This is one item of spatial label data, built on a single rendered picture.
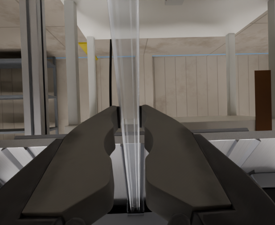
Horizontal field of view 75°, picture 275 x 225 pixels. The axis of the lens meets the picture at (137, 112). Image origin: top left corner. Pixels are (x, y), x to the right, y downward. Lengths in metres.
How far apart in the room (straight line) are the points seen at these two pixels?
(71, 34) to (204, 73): 3.25
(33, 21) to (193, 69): 3.30
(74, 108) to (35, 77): 0.16
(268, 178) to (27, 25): 0.53
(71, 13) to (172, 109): 2.98
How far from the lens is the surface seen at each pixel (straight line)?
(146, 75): 3.28
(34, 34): 0.50
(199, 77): 3.65
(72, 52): 0.61
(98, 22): 0.78
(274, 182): 0.28
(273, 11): 0.78
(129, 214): 0.30
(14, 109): 3.98
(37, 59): 0.48
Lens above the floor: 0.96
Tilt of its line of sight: 1 degrees up
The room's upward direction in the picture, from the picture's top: 178 degrees clockwise
